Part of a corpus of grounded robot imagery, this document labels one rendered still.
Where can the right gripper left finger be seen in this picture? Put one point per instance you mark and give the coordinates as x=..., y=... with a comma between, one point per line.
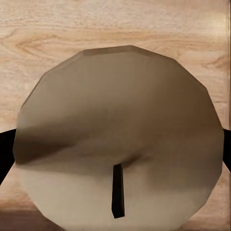
x=6, y=153

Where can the pillar candle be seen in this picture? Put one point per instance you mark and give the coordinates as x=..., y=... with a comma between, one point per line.
x=119, y=139

